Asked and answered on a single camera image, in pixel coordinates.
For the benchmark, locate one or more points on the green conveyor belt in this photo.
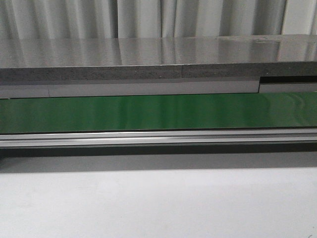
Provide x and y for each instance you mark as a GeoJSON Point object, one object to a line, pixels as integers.
{"type": "Point", "coordinates": [158, 112]}

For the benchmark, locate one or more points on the grey conveyor rear guide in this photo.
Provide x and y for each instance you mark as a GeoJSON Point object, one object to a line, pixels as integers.
{"type": "Point", "coordinates": [181, 86]}

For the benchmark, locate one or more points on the white pleated curtain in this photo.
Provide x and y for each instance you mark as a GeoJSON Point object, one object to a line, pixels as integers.
{"type": "Point", "coordinates": [82, 19]}

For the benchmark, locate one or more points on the aluminium conveyor front rail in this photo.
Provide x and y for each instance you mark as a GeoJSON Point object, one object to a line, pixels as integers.
{"type": "Point", "coordinates": [157, 137]}

